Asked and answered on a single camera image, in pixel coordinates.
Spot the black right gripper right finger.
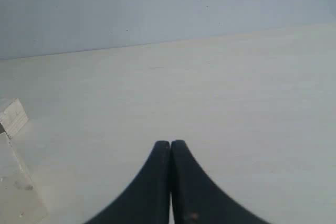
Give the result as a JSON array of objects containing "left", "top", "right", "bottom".
[{"left": 171, "top": 140, "right": 266, "bottom": 224}]

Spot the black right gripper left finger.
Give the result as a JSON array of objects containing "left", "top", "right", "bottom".
[{"left": 87, "top": 141, "right": 170, "bottom": 224}]

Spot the clear acrylic stand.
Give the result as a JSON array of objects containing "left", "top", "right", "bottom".
[{"left": 1, "top": 98, "right": 48, "bottom": 223}]

